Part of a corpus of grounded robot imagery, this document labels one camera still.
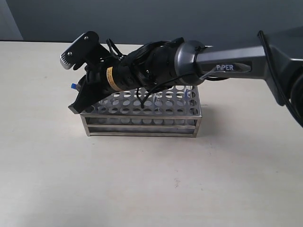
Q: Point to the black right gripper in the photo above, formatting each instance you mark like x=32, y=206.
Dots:
x=102, y=81

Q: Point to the blue-capped tube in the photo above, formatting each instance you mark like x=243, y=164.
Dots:
x=187, y=92
x=158, y=103
x=75, y=86

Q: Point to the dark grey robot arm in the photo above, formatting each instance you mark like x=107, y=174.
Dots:
x=276, y=58

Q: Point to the steel test tube rack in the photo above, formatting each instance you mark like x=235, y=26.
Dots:
x=120, y=114

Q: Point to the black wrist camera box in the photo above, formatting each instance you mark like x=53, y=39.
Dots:
x=85, y=49

